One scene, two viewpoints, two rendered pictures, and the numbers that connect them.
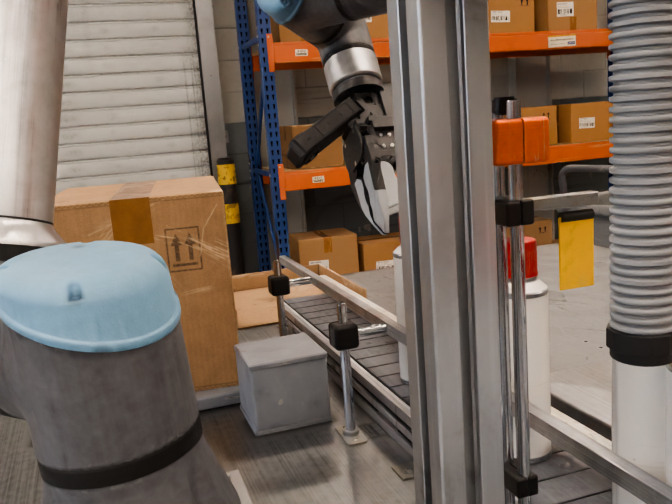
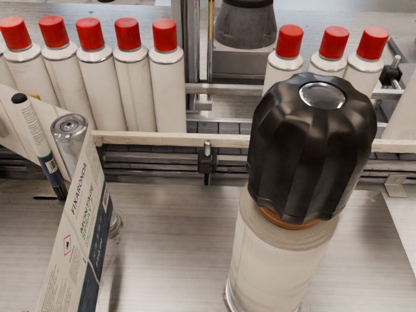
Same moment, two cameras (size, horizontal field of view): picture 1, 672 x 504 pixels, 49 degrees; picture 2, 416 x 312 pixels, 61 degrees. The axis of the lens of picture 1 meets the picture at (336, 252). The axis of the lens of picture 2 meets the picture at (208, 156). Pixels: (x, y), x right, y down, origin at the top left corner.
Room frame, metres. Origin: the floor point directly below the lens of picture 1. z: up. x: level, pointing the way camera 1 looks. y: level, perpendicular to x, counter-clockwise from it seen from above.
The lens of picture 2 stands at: (0.69, -0.63, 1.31)
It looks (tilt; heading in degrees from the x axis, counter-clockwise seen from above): 46 degrees down; 109
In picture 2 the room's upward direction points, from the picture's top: 1 degrees clockwise
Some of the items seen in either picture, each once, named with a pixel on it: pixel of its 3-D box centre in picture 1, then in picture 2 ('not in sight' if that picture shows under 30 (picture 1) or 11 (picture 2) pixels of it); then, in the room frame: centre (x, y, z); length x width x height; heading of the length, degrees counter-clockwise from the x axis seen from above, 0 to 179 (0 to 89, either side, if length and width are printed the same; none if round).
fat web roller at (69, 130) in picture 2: not in sight; (89, 182); (0.46, -0.42, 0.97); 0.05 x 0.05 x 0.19
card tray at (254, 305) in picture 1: (282, 293); not in sight; (1.48, 0.12, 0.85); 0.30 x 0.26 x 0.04; 18
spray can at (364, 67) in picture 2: not in sight; (353, 93); (0.75, -0.13, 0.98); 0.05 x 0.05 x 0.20
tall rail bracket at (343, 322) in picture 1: (363, 366); (385, 101); (0.82, -0.02, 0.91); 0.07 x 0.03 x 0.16; 108
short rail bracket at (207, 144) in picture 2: not in sight; (207, 168); (0.57, -0.27, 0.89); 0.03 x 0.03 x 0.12; 18
